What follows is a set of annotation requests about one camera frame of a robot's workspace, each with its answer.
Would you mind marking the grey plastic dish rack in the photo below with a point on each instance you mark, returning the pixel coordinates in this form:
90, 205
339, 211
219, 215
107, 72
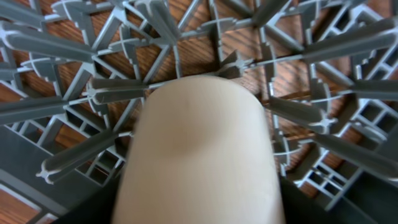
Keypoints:
329, 87

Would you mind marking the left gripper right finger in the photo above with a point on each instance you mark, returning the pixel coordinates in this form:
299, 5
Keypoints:
299, 209

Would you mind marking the white paper cup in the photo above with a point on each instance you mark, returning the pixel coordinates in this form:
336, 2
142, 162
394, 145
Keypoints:
201, 153

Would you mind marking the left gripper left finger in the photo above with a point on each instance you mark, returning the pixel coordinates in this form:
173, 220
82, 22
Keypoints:
97, 209

